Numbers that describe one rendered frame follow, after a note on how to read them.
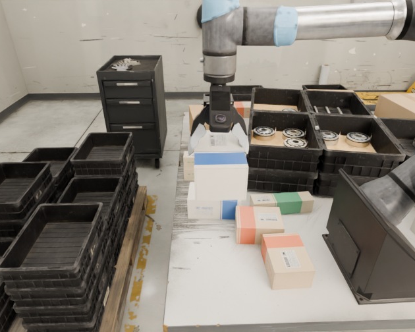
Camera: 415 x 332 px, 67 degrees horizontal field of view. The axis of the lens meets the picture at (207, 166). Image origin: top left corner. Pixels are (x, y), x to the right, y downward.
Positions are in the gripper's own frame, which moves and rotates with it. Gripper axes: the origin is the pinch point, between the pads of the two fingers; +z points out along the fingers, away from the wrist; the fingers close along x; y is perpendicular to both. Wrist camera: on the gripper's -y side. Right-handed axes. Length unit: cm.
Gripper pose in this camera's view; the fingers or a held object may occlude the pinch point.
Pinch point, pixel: (218, 156)
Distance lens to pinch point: 78.7
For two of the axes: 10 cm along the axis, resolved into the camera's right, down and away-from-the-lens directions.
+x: -10.0, 0.2, -0.2
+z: 0.0, 8.6, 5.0
